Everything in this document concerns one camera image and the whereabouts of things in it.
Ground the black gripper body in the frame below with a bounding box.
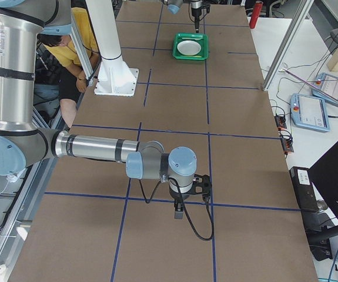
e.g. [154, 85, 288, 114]
[169, 177, 192, 203]
[190, 6, 202, 23]

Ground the white plastic fork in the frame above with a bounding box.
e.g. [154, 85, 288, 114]
[182, 37, 203, 41]

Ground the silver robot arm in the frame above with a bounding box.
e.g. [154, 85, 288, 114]
[161, 0, 203, 33]
[0, 1, 200, 219]

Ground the green plastic tray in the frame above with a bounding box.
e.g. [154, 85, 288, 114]
[172, 33, 209, 61]

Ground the white plate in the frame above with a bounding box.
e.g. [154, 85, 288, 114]
[176, 41, 202, 56]

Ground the yellow plastic spoon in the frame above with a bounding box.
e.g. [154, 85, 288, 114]
[180, 55, 203, 59]

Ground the red bottle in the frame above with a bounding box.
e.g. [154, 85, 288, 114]
[249, 1, 263, 29]

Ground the black computer box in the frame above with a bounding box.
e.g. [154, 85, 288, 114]
[289, 166, 319, 213]

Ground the orange black electronics board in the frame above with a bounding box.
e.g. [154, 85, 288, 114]
[275, 115, 287, 130]

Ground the person in yellow shirt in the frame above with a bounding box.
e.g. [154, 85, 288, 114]
[38, 7, 99, 127]

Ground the near blue teach pendant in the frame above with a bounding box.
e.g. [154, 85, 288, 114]
[290, 93, 330, 132]

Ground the blue teach pendant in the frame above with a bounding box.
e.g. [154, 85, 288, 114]
[314, 73, 338, 100]
[290, 93, 330, 132]

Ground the far blue teach pendant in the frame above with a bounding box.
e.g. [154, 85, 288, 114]
[314, 73, 338, 100]

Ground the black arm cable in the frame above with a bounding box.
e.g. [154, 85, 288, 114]
[138, 177, 215, 241]
[188, 0, 211, 23]

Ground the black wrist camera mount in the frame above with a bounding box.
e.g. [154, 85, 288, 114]
[192, 174, 212, 196]

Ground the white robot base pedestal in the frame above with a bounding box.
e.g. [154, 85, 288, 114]
[86, 0, 139, 97]

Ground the aluminium frame post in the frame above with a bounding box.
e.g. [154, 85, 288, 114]
[262, 0, 314, 91]

